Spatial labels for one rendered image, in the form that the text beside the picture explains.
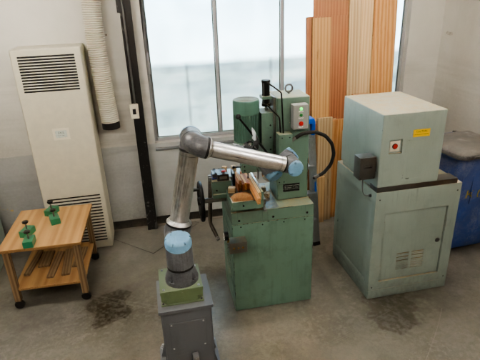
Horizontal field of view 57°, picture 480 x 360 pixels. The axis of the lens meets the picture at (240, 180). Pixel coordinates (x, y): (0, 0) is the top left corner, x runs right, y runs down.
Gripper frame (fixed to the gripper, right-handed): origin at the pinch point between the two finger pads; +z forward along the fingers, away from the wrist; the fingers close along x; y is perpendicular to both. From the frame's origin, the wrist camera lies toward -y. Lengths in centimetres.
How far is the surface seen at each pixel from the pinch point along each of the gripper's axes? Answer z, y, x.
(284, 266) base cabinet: -63, -74, 36
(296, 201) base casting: -38, -53, 1
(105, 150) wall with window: 124, -81, 109
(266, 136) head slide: 0.0, -22.5, -11.4
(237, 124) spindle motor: 13.8, -9.4, -1.6
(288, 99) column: 4.6, -10.8, -37.0
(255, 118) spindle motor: 9.5, -10.9, -12.9
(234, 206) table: -24.4, -21.6, 32.9
